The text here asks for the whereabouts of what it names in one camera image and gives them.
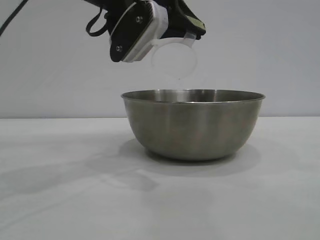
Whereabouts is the thin black cable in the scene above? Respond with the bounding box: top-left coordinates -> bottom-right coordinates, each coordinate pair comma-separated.
0,0 -> 28,36

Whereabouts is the translucent plastic measuring cup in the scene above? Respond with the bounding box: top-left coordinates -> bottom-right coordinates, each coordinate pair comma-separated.
150,34 -> 199,80

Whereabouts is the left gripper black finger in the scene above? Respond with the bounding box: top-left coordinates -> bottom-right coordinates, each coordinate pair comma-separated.
174,0 -> 207,41

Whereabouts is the black white wrist camera mount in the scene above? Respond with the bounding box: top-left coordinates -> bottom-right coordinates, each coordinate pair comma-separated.
108,0 -> 169,63

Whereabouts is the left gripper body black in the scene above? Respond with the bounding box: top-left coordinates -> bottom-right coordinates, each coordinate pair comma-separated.
159,0 -> 187,35

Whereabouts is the stainless steel mixing bowl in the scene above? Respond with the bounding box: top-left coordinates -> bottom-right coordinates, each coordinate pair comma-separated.
120,88 -> 266,161

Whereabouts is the black looped cable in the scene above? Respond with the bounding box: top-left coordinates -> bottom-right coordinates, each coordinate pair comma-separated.
85,6 -> 109,39

